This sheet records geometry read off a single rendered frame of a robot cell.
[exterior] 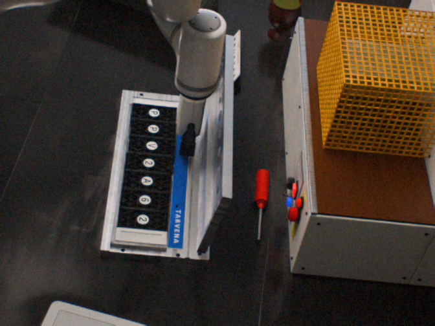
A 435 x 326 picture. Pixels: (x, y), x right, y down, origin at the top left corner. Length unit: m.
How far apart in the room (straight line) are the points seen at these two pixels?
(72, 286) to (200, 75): 0.46
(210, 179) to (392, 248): 0.37
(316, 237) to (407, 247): 0.17
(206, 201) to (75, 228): 0.26
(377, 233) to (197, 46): 0.47
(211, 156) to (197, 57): 0.22
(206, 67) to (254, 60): 0.48
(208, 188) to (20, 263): 0.38
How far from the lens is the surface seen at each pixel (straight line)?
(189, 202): 1.69
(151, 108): 1.86
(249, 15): 2.19
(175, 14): 1.46
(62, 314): 1.55
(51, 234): 1.66
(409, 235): 1.57
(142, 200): 1.68
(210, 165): 1.67
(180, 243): 1.63
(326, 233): 1.55
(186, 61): 1.59
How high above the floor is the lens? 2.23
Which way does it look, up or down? 48 degrees down
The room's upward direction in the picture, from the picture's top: 11 degrees clockwise
